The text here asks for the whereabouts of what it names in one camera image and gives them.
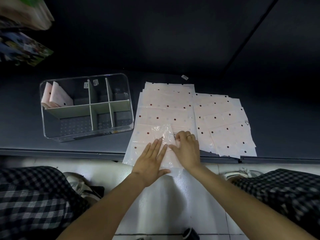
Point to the person's right hand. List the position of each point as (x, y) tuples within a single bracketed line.
[(188, 152)]

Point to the person's left hand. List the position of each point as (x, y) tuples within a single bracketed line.
[(147, 167)]

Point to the person's right little finger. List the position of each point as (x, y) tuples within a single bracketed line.
[(195, 142)]

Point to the person's right middle finger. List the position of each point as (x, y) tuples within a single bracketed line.
[(183, 135)]

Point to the person's right thumb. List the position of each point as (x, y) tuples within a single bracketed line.
[(175, 149)]

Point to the person's left thumb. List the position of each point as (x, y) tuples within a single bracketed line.
[(164, 172)]

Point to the person's left little finger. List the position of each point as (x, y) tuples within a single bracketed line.
[(145, 151)]

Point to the pink dotted plastic bag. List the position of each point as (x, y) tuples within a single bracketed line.
[(147, 137)]

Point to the person's right forearm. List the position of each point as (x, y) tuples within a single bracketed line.
[(240, 204)]

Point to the person's left forearm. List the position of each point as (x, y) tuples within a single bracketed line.
[(107, 209)]

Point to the spread pile of dotted bags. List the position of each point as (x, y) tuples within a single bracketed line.
[(225, 127)]

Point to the white right sneaker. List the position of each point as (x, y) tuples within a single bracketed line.
[(237, 174)]

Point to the white sneaker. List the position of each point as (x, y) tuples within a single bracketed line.
[(237, 174), (78, 184)]

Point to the black round object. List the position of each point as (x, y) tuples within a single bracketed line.
[(191, 234)]

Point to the white left sneaker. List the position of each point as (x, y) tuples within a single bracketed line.
[(78, 184)]

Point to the clear organizer box with dividers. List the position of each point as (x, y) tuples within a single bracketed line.
[(82, 109)]

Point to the dark grey metal shelf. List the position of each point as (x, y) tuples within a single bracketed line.
[(275, 122)]

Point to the folded pink dotted bag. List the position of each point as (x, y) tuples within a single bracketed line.
[(60, 96), (46, 96)]

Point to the black white checked trousers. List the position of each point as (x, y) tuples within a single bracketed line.
[(32, 204)]

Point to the colourful printed packet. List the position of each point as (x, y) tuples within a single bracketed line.
[(23, 48)]

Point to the beige hanging packet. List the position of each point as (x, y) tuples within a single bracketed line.
[(25, 13)]

